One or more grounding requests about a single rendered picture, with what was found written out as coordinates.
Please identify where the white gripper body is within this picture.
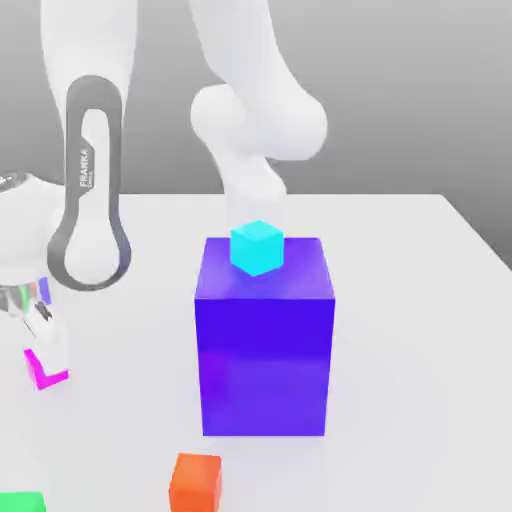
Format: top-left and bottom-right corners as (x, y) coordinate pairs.
(22, 316), (72, 378)

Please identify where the small magenta cube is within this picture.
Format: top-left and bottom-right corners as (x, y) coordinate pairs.
(22, 348), (70, 392)

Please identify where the small green cube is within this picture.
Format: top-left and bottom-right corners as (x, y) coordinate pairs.
(0, 490), (48, 512)

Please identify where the small orange cube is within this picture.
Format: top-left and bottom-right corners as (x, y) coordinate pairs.
(168, 452), (224, 512)

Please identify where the small cyan cube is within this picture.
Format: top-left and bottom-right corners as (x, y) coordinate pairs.
(229, 219), (286, 278)

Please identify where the large purple box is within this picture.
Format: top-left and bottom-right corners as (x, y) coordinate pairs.
(193, 236), (336, 438)

